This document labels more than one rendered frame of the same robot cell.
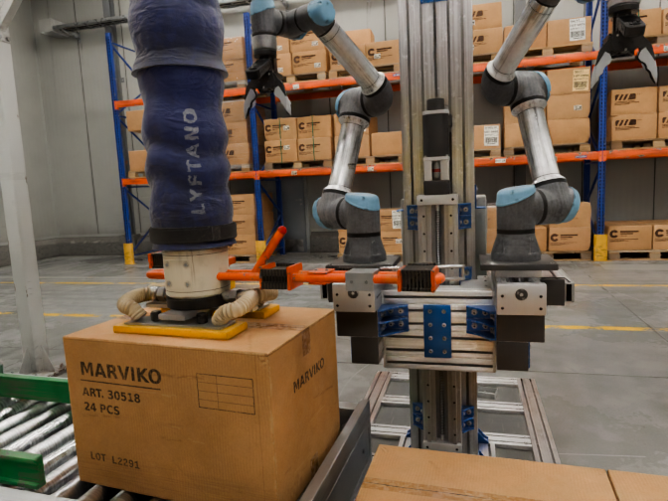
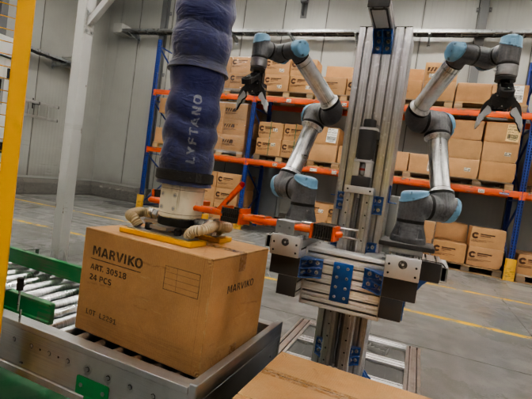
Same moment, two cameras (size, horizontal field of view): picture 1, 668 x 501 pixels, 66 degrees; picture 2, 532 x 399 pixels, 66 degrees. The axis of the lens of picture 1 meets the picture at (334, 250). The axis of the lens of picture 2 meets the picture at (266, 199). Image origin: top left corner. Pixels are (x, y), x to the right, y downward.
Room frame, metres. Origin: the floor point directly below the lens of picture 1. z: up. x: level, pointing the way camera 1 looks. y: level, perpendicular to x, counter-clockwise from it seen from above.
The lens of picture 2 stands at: (-0.23, -0.10, 1.23)
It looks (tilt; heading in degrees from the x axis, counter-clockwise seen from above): 3 degrees down; 5
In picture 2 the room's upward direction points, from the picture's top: 8 degrees clockwise
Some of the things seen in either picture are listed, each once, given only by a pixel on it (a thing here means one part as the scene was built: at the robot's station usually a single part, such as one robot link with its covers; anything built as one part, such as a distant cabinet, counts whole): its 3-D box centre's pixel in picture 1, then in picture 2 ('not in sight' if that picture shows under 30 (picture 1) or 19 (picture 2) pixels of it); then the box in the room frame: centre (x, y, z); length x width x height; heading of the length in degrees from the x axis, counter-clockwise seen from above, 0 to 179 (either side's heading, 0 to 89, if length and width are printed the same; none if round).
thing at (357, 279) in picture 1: (363, 279); (288, 226); (1.20, -0.07, 1.07); 0.07 x 0.07 x 0.04; 70
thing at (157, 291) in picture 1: (199, 297); (179, 221); (1.36, 0.37, 1.01); 0.34 x 0.25 x 0.06; 70
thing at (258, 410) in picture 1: (211, 392); (173, 286); (1.35, 0.36, 0.75); 0.60 x 0.40 x 0.40; 69
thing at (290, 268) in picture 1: (281, 275); (235, 214); (1.28, 0.14, 1.08); 0.10 x 0.08 x 0.06; 160
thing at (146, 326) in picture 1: (179, 321); (162, 232); (1.27, 0.40, 0.97); 0.34 x 0.10 x 0.05; 70
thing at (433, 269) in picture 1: (418, 278); (324, 231); (1.15, -0.19, 1.08); 0.08 x 0.07 x 0.05; 70
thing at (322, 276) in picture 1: (282, 267); (238, 211); (1.41, 0.15, 1.08); 0.93 x 0.30 x 0.04; 70
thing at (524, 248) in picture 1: (515, 243); (408, 230); (1.62, -0.58, 1.09); 0.15 x 0.15 x 0.10
